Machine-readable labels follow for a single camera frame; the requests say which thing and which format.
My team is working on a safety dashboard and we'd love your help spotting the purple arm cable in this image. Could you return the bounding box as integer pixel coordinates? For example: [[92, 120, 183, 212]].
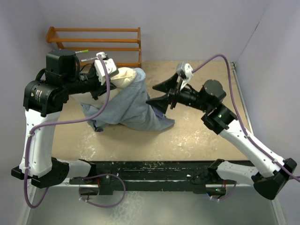
[[23, 53, 111, 209], [192, 54, 300, 183]]

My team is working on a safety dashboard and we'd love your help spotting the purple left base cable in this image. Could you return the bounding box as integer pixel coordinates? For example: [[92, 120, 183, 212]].
[[78, 173, 127, 208]]

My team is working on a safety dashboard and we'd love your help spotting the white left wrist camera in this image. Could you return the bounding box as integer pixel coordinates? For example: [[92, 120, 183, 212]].
[[94, 52, 119, 85]]

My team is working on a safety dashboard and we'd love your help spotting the blue pillowcase with yellow drawings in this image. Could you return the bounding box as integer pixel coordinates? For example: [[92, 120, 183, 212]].
[[87, 67, 175, 132]]

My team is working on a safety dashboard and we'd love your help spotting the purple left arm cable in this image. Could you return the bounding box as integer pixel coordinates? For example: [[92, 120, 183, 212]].
[[23, 53, 111, 209]]

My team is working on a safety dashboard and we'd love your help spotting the green capped marker pen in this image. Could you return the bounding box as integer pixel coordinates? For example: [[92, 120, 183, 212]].
[[75, 50, 89, 54]]

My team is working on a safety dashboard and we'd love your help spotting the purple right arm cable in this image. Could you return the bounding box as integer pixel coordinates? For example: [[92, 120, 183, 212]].
[[192, 54, 300, 183]]

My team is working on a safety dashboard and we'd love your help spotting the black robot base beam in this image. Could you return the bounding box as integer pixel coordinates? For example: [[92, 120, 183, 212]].
[[70, 161, 234, 195]]

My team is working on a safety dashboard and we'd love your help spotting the orange wooden shelf rack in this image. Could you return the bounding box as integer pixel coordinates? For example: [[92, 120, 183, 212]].
[[45, 26, 143, 68]]

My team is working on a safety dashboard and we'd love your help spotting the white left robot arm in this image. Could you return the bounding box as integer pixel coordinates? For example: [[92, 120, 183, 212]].
[[11, 49, 119, 188]]

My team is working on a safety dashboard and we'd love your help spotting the pink capped marker pen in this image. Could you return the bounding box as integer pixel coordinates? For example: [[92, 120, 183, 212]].
[[81, 57, 98, 62]]

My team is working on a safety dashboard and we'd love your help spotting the aluminium table edge rail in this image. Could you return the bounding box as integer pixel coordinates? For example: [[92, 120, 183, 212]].
[[230, 62, 253, 134]]

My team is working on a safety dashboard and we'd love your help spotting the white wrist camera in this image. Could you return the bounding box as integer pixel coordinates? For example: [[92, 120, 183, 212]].
[[94, 52, 119, 85], [176, 62, 193, 90]]

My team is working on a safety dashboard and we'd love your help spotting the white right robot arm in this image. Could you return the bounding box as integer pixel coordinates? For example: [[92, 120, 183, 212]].
[[146, 75, 297, 200]]

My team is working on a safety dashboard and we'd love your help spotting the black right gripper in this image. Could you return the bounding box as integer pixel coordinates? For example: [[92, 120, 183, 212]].
[[146, 72, 211, 113]]

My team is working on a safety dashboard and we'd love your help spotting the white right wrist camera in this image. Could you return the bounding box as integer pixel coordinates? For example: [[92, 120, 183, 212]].
[[176, 62, 193, 90]]

